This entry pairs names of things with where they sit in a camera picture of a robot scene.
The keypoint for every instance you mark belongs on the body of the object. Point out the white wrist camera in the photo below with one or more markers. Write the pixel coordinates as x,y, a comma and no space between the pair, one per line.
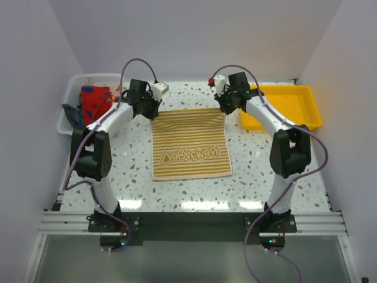
158,90
219,83

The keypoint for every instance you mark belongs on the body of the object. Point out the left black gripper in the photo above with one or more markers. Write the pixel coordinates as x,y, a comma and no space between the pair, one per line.
156,104

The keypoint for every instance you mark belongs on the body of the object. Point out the yellow striped Doraemon towel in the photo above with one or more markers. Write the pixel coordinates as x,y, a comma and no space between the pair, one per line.
190,144

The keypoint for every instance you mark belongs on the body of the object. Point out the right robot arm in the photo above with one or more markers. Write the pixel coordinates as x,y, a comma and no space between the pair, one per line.
290,151

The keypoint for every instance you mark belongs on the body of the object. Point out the orange white patterned cloth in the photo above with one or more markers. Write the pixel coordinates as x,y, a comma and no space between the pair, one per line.
115,92

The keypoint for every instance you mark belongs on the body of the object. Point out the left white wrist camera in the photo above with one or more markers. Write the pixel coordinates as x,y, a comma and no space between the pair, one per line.
158,90

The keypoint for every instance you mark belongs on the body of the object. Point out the yellow plastic tray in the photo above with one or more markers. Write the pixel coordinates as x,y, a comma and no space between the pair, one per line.
294,104

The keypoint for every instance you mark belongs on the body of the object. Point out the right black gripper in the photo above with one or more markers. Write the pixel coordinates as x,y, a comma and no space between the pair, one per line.
228,110

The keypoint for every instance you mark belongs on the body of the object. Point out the red patterned towel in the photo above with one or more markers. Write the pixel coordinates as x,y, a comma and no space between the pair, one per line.
95,102

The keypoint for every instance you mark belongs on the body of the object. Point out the white plastic laundry basket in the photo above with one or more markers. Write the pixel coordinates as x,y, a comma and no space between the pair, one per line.
73,91

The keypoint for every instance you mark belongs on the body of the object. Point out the dark grey towel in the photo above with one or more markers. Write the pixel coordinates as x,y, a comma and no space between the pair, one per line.
74,115

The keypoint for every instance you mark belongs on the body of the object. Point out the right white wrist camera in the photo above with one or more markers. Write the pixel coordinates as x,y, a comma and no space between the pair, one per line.
219,83

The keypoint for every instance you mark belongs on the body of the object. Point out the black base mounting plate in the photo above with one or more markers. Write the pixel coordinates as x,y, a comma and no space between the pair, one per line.
136,228

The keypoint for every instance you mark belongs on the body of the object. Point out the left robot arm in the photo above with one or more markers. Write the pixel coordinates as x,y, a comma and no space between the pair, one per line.
91,156

